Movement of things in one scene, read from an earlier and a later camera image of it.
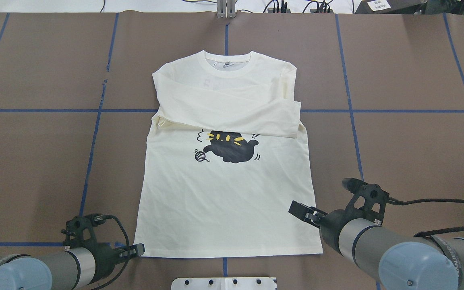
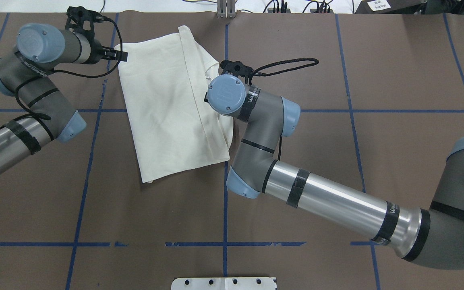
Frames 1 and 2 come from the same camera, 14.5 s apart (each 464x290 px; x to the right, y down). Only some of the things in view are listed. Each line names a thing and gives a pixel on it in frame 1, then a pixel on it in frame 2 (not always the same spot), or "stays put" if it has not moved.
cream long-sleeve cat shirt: [226, 154] → [164, 86]
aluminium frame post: [226, 9] stays put
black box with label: [387, 7] stays put
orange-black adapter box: [271, 10] stays put
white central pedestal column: [224, 283] stays put
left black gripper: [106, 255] → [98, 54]
